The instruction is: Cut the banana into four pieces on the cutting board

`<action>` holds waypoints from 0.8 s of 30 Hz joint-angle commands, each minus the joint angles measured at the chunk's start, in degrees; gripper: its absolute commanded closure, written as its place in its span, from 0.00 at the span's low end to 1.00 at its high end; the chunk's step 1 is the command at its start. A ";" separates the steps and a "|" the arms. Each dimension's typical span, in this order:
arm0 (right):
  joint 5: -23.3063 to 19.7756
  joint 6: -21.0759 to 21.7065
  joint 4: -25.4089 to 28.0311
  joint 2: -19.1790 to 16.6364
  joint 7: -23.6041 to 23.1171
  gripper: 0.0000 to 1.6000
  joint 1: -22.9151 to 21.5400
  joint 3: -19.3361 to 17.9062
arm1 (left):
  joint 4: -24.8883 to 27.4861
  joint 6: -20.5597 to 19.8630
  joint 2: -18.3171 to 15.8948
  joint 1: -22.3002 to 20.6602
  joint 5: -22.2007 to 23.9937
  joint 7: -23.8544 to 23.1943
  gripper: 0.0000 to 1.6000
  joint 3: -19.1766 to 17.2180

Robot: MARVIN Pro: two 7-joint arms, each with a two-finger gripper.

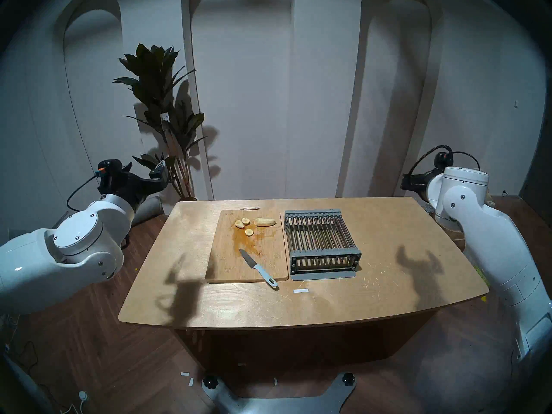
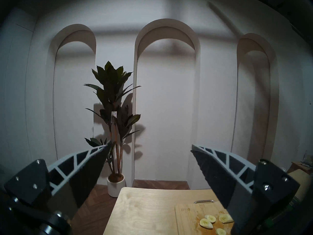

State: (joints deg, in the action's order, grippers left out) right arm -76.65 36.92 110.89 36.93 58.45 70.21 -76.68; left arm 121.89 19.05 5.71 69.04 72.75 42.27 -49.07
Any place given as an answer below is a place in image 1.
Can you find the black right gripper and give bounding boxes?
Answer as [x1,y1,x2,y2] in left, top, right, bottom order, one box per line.
[400,151,453,192]

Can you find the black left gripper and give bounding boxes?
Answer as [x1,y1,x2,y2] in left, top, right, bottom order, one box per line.
[97,158,170,212]

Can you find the grey handled kitchen knife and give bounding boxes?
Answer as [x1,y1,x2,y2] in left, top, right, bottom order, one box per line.
[239,249,279,289]

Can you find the wooden cutting board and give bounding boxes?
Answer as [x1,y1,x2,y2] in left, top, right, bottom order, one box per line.
[206,209,289,284]

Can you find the rolled grey mat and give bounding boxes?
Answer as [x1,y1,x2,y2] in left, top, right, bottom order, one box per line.
[9,196,164,245]

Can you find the tall potted green plant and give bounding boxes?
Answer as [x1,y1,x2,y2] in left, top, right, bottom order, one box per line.
[113,43,208,201]

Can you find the grey metal dish rack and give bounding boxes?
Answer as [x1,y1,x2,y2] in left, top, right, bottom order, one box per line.
[284,209,362,281]

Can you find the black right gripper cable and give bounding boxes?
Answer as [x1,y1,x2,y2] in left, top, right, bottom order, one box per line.
[407,144,482,177]

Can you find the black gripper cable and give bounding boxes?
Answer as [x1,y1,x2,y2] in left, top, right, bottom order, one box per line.
[407,144,482,177]
[66,172,102,213]

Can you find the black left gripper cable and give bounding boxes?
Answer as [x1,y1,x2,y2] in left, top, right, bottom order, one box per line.
[66,172,102,213]

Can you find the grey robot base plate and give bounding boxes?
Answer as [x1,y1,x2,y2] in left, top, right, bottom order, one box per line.
[202,372,357,414]

